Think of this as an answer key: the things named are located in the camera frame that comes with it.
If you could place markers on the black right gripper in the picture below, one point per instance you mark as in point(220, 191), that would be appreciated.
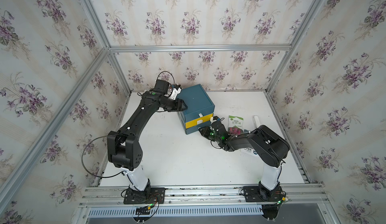
point(204, 130)

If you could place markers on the teal bottom drawer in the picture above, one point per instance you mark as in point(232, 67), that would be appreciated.
point(197, 127)

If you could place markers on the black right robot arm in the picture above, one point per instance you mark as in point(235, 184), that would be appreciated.
point(269, 146)

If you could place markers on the aluminium mounting rail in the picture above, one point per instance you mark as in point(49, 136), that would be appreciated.
point(201, 195)

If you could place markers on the white small device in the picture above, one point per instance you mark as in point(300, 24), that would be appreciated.
point(256, 121)

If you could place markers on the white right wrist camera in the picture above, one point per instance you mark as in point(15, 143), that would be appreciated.
point(216, 119)

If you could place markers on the green white seed bag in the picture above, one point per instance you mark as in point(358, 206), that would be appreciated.
point(235, 125)

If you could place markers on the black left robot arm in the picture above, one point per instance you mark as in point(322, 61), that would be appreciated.
point(124, 150)

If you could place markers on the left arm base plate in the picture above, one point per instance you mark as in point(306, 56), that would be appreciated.
point(144, 195)

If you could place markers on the teal drawer cabinet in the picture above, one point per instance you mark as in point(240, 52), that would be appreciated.
point(198, 102)

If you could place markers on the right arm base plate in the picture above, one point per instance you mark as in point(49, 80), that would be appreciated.
point(259, 194)

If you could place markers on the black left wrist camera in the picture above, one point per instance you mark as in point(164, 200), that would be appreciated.
point(161, 86)

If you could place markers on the yellow drawer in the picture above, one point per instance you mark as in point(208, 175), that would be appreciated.
point(200, 120)

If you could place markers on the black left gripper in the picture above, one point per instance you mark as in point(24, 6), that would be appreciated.
point(178, 107)

